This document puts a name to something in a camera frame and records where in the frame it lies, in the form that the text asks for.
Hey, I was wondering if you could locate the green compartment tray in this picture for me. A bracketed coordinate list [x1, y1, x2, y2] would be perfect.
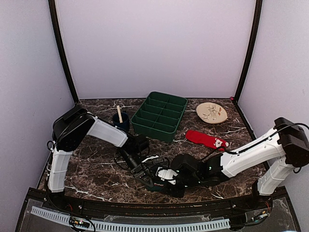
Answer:
[131, 91, 188, 143]

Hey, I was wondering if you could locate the black front rail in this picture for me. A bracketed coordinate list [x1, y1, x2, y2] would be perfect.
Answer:
[51, 193, 253, 218]

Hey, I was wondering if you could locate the black frame post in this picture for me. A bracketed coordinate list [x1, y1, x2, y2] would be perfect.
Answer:
[48, 0, 79, 104]
[234, 0, 263, 104]

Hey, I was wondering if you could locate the white slotted cable duct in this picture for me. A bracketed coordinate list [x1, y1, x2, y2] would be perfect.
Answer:
[30, 206, 231, 232]

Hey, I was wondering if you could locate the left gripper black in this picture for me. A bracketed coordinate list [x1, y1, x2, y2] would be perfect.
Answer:
[119, 149, 154, 188]

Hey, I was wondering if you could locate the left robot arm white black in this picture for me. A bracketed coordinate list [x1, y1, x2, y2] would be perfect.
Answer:
[47, 105, 154, 211]

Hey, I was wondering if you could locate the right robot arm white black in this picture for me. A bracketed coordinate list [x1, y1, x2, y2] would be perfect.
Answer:
[157, 117, 309, 210]

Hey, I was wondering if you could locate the dark blue mug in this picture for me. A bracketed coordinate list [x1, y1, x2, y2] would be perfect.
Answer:
[112, 112, 130, 131]

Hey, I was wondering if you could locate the beige decorated plate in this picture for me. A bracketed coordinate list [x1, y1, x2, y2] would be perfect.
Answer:
[196, 102, 228, 124]

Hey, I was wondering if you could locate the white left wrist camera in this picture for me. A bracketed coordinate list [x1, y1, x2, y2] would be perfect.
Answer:
[142, 156, 159, 163]

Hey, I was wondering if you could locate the left black frame post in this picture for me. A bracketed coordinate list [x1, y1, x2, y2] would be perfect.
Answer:
[48, 0, 79, 104]

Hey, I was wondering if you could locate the red santa sock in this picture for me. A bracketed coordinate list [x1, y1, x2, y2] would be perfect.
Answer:
[185, 130, 229, 151]

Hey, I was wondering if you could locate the wooden stick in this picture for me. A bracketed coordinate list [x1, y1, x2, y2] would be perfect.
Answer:
[116, 105, 123, 123]

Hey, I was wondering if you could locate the right black frame post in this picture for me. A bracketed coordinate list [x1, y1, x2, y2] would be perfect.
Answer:
[234, 0, 263, 104]

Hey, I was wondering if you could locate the dark green sock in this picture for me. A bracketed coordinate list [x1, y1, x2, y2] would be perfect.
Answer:
[146, 181, 169, 193]

